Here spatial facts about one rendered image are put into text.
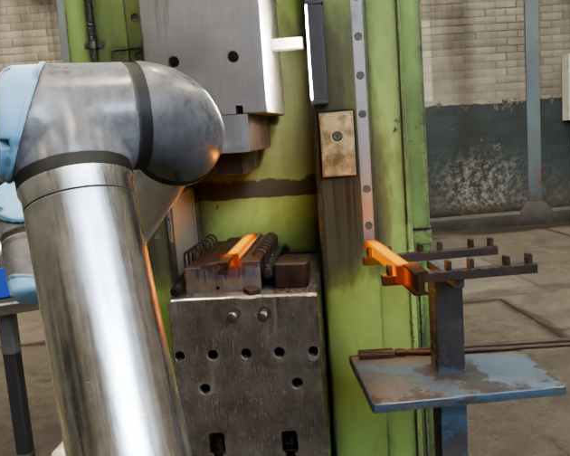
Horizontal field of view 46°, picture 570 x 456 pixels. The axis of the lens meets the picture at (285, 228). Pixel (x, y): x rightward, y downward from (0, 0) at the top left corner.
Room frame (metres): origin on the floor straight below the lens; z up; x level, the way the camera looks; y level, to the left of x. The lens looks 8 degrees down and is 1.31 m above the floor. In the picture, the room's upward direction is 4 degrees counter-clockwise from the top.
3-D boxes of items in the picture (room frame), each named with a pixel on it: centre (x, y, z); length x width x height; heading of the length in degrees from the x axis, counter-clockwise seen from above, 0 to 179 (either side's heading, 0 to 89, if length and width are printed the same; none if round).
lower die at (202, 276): (1.89, 0.15, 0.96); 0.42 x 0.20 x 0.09; 174
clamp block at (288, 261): (1.73, -0.01, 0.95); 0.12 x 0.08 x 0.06; 174
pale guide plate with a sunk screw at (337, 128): (1.78, -0.16, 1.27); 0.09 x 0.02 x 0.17; 84
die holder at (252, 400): (1.90, 0.09, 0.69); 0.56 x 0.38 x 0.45; 174
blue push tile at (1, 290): (1.55, 0.70, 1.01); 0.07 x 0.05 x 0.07; 109
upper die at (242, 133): (1.89, 0.15, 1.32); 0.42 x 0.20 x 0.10; 174
